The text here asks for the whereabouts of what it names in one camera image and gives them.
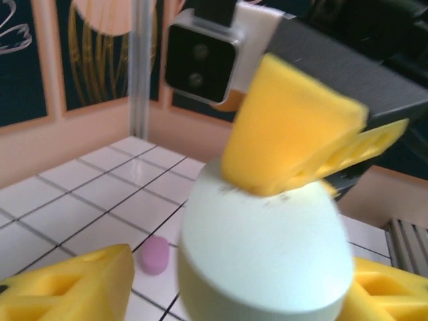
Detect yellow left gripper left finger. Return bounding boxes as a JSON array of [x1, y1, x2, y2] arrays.
[[0, 243, 135, 321]]

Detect aluminium frame post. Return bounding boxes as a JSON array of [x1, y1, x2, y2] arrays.
[[128, 0, 152, 141]]

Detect pink charging case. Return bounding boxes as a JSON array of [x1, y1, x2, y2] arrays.
[[140, 235, 171, 277]]

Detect grey metal rack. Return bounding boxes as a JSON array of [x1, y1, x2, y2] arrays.
[[384, 217, 428, 276]]

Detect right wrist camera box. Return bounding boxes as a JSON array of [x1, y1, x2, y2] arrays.
[[165, 0, 285, 112]]

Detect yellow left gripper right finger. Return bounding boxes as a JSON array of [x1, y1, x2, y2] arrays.
[[334, 257, 428, 321]]

